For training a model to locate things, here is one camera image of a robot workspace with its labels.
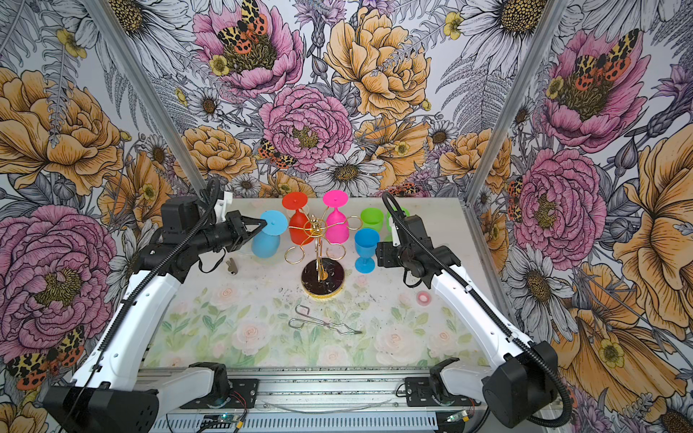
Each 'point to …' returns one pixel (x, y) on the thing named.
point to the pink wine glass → (337, 225)
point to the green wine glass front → (372, 218)
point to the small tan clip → (232, 266)
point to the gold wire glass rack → (323, 277)
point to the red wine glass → (300, 227)
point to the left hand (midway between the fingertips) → (266, 231)
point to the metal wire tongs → (299, 321)
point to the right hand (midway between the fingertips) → (388, 258)
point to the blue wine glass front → (366, 240)
